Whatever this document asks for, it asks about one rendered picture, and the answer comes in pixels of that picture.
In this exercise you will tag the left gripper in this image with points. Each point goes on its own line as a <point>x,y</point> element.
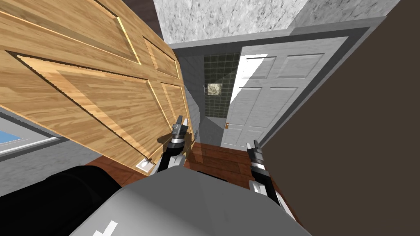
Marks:
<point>179,130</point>

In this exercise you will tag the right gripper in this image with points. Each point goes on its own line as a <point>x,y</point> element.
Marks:
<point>255,154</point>

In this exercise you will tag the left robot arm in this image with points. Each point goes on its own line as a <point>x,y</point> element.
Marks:
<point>49,203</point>

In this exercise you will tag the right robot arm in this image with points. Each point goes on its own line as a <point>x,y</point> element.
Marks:
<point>262,178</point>

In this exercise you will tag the white panelled door leaf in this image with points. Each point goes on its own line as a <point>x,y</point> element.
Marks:
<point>262,98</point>

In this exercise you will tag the white square plate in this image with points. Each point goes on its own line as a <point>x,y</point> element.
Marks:
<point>144,165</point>

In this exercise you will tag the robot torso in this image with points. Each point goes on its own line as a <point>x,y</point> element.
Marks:
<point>183,203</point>

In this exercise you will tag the light wooden panelled door leaf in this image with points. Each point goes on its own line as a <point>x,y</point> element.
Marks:
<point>85,85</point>

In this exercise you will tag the grey framed window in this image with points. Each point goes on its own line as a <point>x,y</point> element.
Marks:
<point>19,139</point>

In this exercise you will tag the grey framed wall picture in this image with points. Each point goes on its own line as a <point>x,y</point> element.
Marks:
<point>214,89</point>

